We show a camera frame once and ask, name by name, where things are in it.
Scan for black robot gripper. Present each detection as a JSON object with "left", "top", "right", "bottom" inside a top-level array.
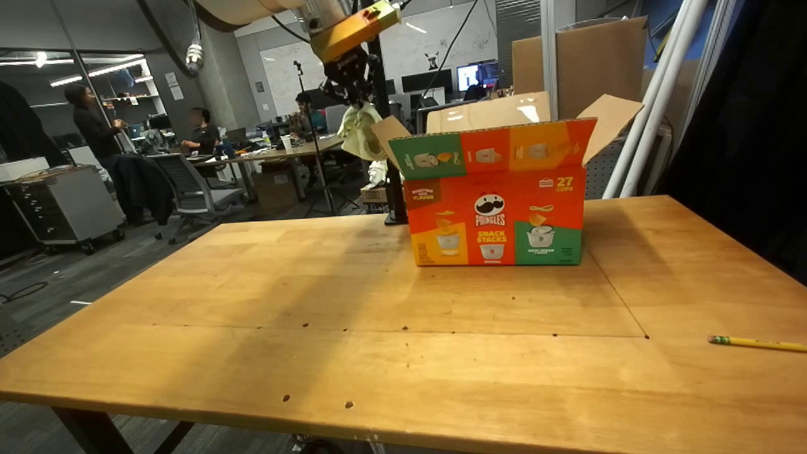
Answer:
[{"left": 325, "top": 48, "right": 373, "bottom": 106}]

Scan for light green towel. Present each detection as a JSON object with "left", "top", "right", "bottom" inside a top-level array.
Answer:
[{"left": 339, "top": 103, "right": 385, "bottom": 161}]

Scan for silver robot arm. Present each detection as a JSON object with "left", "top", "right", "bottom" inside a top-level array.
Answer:
[{"left": 134, "top": 0, "right": 373, "bottom": 103}]

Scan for colourful Pringles cardboard box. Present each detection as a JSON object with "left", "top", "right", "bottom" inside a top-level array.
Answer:
[{"left": 371, "top": 91, "right": 642, "bottom": 267}]

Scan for background office desk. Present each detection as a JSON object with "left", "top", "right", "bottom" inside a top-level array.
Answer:
[{"left": 187, "top": 128, "right": 348, "bottom": 212}]

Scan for computer monitor lit screen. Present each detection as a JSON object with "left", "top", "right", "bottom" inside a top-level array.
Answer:
[{"left": 458, "top": 62, "right": 499, "bottom": 91}]

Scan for seated person in black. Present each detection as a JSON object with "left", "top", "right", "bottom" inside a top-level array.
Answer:
[{"left": 181, "top": 106, "right": 219, "bottom": 154}]

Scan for grey office chair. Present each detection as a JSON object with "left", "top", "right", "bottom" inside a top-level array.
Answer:
[{"left": 155, "top": 154, "right": 242, "bottom": 242}]

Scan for standing person in black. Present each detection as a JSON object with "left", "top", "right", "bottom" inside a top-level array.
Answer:
[{"left": 65, "top": 87, "right": 175, "bottom": 224}]

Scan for large brown cardboard sheet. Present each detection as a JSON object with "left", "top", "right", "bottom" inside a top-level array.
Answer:
[{"left": 511, "top": 15, "right": 652, "bottom": 122}]

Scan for grey rolling cabinet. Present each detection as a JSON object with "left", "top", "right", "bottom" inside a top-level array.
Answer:
[{"left": 2, "top": 168, "right": 126, "bottom": 253}]

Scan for white leaning poles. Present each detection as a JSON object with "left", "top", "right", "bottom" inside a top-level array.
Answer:
[{"left": 603, "top": 0, "right": 743, "bottom": 200}]

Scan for yellow pencil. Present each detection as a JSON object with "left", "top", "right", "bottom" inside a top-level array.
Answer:
[{"left": 710, "top": 335, "right": 807, "bottom": 353}]

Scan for yellow wrist camera mount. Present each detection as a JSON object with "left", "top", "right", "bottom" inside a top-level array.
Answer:
[{"left": 310, "top": 0, "right": 401, "bottom": 64}]

